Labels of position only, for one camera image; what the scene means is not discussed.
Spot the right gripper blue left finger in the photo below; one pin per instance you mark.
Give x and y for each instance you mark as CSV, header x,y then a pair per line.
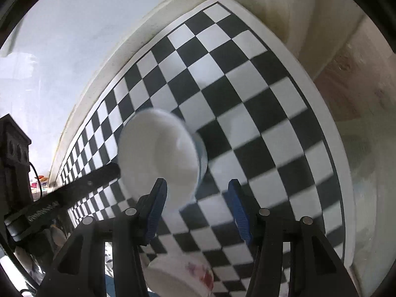
x,y
151,210

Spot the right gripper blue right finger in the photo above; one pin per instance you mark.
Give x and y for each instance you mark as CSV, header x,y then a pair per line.
x,y
244,210

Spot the white bowl thin rim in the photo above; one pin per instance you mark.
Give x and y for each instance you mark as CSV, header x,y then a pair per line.
x,y
157,144

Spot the plain white bowl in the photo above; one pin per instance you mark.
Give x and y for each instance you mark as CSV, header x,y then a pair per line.
x,y
179,275

